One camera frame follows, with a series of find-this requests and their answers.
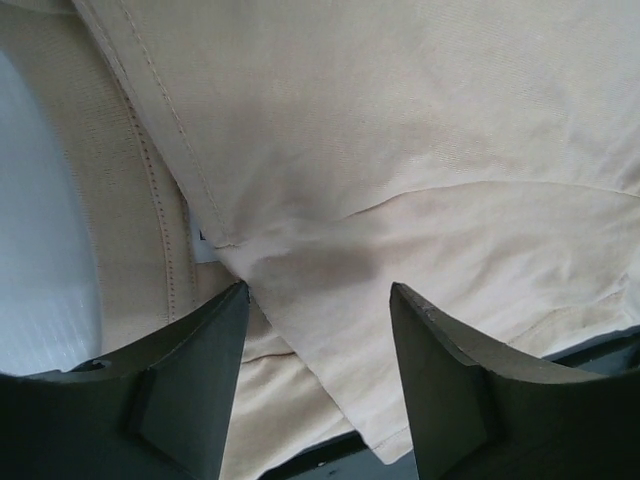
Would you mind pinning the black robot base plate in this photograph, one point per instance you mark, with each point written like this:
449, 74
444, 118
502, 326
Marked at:
347, 457

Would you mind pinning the beige t-shirt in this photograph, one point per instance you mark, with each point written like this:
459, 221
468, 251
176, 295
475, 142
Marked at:
486, 153

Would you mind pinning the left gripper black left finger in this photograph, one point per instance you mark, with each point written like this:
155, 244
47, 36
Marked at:
158, 408

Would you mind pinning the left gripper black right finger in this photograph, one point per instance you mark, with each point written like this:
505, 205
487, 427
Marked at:
480, 409

